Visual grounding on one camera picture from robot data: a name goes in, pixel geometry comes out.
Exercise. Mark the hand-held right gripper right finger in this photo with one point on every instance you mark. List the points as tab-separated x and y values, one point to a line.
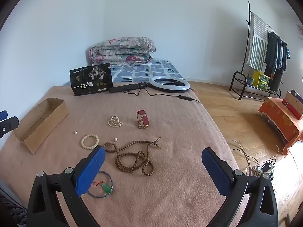
216	172

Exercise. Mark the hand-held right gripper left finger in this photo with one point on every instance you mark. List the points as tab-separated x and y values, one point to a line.
91	170

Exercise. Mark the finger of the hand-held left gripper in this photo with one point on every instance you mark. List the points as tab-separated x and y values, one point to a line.
3	115
9	125

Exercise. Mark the cardboard box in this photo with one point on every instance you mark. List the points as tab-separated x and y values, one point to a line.
47	132

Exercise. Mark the white power strip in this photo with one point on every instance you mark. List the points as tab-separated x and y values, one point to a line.
258	170

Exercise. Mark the orange box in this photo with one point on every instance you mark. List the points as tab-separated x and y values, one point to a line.
279	115

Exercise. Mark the dark patterned cloth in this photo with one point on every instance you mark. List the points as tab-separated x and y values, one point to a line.
11	210

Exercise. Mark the black snack bag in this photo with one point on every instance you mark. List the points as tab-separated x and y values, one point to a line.
90	80

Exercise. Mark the black folded tripod stand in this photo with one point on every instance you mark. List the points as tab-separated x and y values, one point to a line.
127	87

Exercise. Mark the long red box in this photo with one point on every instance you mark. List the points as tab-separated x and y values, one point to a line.
292	110

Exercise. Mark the black metal clothes rack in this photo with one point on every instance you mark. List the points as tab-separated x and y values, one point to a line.
239	72

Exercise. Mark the green box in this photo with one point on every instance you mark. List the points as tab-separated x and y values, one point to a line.
264	81

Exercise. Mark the yellow box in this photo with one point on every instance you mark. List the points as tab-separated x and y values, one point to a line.
256	76

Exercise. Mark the beige paper bag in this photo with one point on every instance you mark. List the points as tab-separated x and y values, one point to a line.
296	101

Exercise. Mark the blue grey patterned bed sheet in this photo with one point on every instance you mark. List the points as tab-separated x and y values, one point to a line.
142	71

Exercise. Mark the folded floral quilt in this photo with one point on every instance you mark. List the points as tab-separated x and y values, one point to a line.
123	50

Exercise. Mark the dark blue hanging garment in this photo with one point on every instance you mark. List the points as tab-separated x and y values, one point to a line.
281	59

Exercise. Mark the dark green hanging jacket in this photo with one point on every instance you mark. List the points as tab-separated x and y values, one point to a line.
271	52

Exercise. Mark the striped hanging towel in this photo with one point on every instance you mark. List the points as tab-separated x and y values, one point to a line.
256	45

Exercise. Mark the teal hanging cloth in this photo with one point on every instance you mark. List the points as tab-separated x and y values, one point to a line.
288	54

